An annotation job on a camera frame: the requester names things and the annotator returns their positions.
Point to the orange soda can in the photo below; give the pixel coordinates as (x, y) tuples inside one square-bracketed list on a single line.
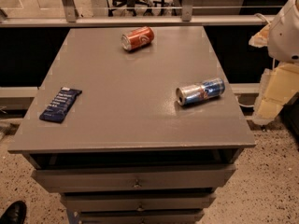
[(137, 38)]

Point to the grey drawer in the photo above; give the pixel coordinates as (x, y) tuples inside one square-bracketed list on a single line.
[(138, 202), (134, 178), (146, 217)]

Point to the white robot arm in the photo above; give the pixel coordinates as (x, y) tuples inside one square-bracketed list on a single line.
[(279, 84)]

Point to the middle grey drawer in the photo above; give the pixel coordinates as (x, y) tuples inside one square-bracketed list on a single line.
[(138, 202)]

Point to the top grey drawer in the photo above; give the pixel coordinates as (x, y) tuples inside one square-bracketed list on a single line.
[(134, 178)]

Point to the black leather shoe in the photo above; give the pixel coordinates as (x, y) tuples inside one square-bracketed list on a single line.
[(15, 214)]

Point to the dark blue snack bar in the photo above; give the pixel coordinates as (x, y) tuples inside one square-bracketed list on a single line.
[(60, 105)]

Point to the metal railing frame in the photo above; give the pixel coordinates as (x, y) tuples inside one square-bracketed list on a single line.
[(89, 13)]

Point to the bottom grey drawer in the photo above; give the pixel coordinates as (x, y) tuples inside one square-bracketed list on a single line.
[(146, 217)]

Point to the blue silver redbull can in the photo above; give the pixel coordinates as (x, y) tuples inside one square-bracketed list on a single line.
[(199, 92)]

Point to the black office chair base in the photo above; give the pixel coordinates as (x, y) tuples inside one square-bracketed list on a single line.
[(128, 7)]

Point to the grey drawer cabinet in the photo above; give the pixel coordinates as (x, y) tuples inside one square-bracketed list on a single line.
[(128, 114)]

